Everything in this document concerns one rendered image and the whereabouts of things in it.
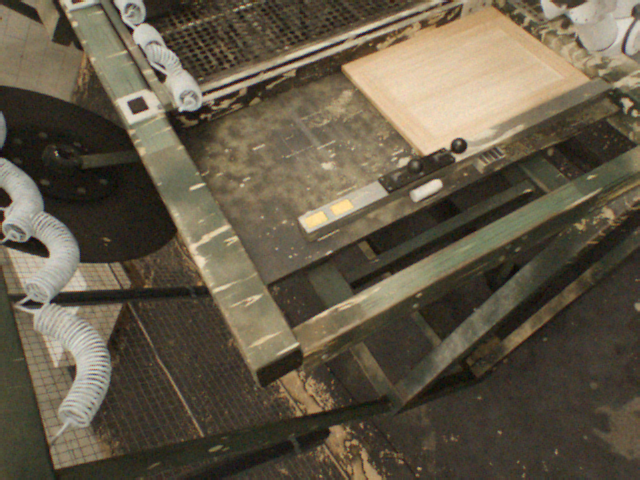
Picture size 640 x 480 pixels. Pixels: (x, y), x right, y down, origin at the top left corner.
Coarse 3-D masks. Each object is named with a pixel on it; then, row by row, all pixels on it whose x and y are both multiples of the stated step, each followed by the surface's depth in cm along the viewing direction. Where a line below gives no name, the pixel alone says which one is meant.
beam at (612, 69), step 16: (496, 0) 163; (512, 0) 162; (512, 16) 160; (544, 16) 157; (560, 16) 156; (528, 32) 157; (544, 32) 152; (560, 32) 152; (560, 48) 149; (576, 48) 148; (576, 64) 147; (592, 64) 144; (608, 64) 144; (624, 64) 143; (608, 80) 141; (624, 80) 140; (608, 96) 142; (624, 96) 138; (624, 112) 140; (624, 128) 142
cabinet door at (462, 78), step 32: (448, 32) 158; (480, 32) 158; (512, 32) 158; (352, 64) 151; (384, 64) 151; (416, 64) 151; (448, 64) 150; (480, 64) 150; (512, 64) 150; (544, 64) 149; (384, 96) 143; (416, 96) 143; (448, 96) 143; (480, 96) 142; (512, 96) 142; (544, 96) 141; (416, 128) 136; (448, 128) 136; (480, 128) 135
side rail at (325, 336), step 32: (576, 192) 119; (608, 192) 124; (512, 224) 114; (544, 224) 115; (448, 256) 110; (480, 256) 110; (512, 256) 121; (384, 288) 106; (416, 288) 105; (448, 288) 115; (320, 320) 102; (352, 320) 102; (384, 320) 109; (320, 352) 103
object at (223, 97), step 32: (448, 0) 159; (480, 0) 161; (352, 32) 150; (384, 32) 150; (288, 64) 145; (320, 64) 146; (128, 96) 131; (224, 96) 137; (256, 96) 142; (192, 128) 139
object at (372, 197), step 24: (576, 96) 138; (600, 96) 140; (528, 120) 133; (552, 120) 136; (480, 144) 129; (504, 144) 132; (456, 168) 128; (360, 192) 121; (384, 192) 121; (408, 192) 125; (336, 216) 117; (360, 216) 121
